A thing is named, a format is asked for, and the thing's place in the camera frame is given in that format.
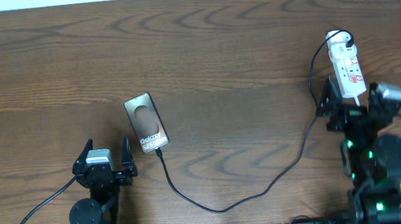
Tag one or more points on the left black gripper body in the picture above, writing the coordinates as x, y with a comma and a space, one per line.
123, 180

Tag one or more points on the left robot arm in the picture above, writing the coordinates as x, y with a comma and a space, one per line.
100, 208

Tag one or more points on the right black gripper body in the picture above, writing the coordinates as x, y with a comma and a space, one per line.
351, 124

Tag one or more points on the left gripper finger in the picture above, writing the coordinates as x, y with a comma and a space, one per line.
80, 164
127, 158

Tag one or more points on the white power strip socket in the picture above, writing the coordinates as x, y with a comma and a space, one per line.
343, 54

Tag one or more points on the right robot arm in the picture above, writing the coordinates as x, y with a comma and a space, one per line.
371, 159

